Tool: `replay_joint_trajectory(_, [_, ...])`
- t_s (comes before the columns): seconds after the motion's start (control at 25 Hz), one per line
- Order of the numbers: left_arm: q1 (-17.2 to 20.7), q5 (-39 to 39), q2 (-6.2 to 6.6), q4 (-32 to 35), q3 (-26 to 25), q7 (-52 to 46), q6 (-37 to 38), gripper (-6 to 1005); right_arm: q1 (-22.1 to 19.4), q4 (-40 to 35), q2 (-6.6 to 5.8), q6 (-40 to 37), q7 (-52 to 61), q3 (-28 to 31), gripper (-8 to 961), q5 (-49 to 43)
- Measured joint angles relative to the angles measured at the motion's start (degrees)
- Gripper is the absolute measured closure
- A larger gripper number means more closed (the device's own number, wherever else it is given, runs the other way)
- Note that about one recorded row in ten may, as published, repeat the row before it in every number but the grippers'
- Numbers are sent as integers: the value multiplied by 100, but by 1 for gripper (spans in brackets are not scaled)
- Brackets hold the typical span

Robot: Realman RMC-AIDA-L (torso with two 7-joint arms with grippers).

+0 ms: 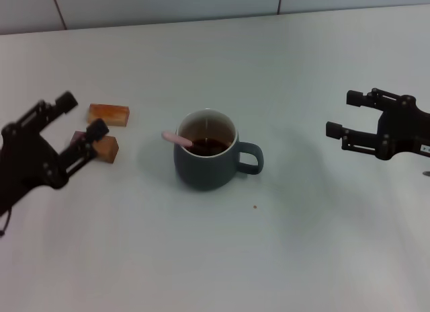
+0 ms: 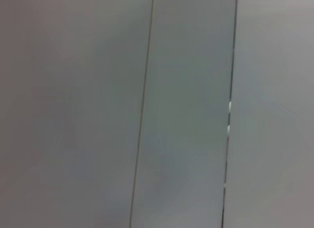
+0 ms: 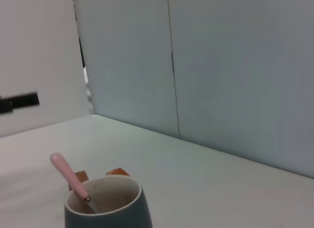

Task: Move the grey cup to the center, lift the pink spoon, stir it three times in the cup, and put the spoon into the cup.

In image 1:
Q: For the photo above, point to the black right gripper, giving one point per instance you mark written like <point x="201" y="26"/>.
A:
<point x="406" y="130"/>

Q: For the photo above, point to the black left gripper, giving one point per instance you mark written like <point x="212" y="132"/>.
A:
<point x="23" y="160"/>

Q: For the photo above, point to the grey ceramic cup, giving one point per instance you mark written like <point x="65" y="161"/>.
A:
<point x="201" y="172"/>

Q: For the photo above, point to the light orange wooden block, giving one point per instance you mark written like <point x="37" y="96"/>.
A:
<point x="107" y="116"/>

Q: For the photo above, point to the dark brown wooden block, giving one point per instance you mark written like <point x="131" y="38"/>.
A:
<point x="107" y="150"/>

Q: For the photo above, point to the dark coffee liquid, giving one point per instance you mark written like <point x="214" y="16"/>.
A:
<point x="211" y="146"/>

